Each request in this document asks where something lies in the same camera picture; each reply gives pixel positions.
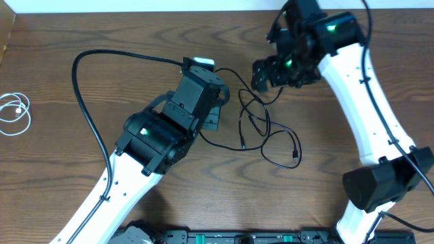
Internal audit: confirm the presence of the black usb cable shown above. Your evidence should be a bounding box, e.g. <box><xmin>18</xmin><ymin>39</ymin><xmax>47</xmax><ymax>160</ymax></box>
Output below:
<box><xmin>198</xmin><ymin>121</ymin><xmax>303</xmax><ymax>169</ymax></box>
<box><xmin>214</xmin><ymin>67</ymin><xmax>285</xmax><ymax>150</ymax></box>

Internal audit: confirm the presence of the white usb cable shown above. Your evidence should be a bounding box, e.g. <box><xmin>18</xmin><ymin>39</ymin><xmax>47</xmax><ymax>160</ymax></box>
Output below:
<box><xmin>0</xmin><ymin>92</ymin><xmax>33</xmax><ymax>137</ymax></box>

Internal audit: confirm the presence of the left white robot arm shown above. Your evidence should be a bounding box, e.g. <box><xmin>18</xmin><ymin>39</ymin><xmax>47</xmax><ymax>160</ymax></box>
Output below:
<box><xmin>53</xmin><ymin>66</ymin><xmax>229</xmax><ymax>243</ymax></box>

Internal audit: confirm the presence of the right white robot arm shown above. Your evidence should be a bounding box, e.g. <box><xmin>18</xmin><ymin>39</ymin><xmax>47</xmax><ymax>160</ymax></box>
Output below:
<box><xmin>251</xmin><ymin>0</ymin><xmax>433</xmax><ymax>243</ymax></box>

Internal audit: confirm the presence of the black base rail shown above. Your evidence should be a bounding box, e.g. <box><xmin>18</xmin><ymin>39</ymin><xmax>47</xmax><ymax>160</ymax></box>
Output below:
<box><xmin>111</xmin><ymin>220</ymin><xmax>416</xmax><ymax>244</ymax></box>

